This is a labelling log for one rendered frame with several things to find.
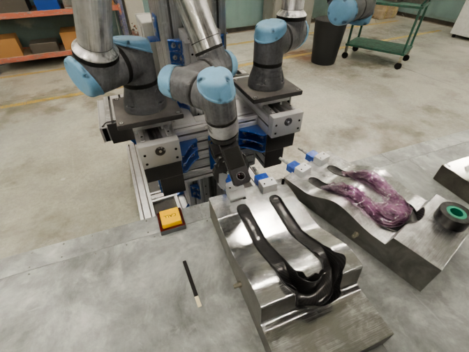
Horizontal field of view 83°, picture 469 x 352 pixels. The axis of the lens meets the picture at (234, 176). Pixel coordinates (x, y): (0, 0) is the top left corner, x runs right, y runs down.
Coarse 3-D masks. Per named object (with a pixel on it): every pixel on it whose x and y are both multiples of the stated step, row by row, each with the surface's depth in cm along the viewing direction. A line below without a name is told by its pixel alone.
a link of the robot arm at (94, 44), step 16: (80, 0) 58; (96, 0) 59; (80, 16) 61; (96, 16) 62; (80, 32) 65; (96, 32) 64; (112, 32) 69; (80, 48) 68; (96, 48) 68; (112, 48) 72; (64, 64) 73; (80, 64) 69; (96, 64) 70; (112, 64) 72; (80, 80) 73; (96, 80) 72; (112, 80) 76; (128, 80) 82
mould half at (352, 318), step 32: (256, 192) 84; (288, 192) 84; (224, 224) 75; (256, 256) 66; (288, 256) 64; (352, 256) 62; (256, 288) 56; (352, 288) 64; (256, 320) 60; (288, 320) 59; (320, 320) 59; (352, 320) 59
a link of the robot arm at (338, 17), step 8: (328, 0) 78; (336, 0) 75; (344, 0) 74; (352, 0) 74; (360, 0) 77; (328, 8) 77; (336, 8) 76; (344, 8) 74; (352, 8) 74; (360, 8) 77; (328, 16) 78; (336, 16) 77; (344, 16) 75; (352, 16) 76; (360, 16) 81; (336, 24) 78; (344, 24) 79
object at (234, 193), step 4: (228, 176) 83; (228, 180) 82; (228, 184) 79; (232, 184) 79; (228, 188) 78; (232, 188) 78; (236, 188) 78; (240, 188) 78; (228, 192) 77; (232, 192) 78; (236, 192) 79; (240, 192) 80; (244, 192) 80; (228, 196) 81; (232, 196) 80; (236, 196) 80; (240, 196) 81; (244, 196) 82; (232, 200) 81
